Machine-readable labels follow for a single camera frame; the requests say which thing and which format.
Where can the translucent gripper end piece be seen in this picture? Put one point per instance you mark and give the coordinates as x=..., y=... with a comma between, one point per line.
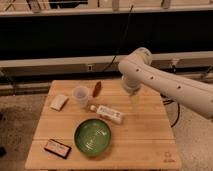
x=130, y=86

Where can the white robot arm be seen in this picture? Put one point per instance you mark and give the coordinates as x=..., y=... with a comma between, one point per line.
x=136, y=70

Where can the reddish brown sausage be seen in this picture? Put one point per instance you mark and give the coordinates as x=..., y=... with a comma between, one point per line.
x=97, y=89

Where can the white bottle lying down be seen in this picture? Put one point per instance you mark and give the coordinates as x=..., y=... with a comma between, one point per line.
x=108, y=113

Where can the clear plastic cup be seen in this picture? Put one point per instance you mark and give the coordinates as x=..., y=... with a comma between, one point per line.
x=81, y=95

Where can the wooden folding table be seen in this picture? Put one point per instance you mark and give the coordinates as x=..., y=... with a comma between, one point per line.
x=69, y=137

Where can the green glass bowl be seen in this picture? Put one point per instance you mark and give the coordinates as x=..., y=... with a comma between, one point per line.
x=92, y=137

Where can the white sponge block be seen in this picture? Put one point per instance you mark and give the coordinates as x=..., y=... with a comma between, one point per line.
x=58, y=102

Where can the black and orange box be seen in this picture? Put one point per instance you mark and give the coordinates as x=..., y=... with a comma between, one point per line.
x=57, y=148

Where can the white wall outlet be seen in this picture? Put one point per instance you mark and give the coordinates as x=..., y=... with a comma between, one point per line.
x=90, y=68

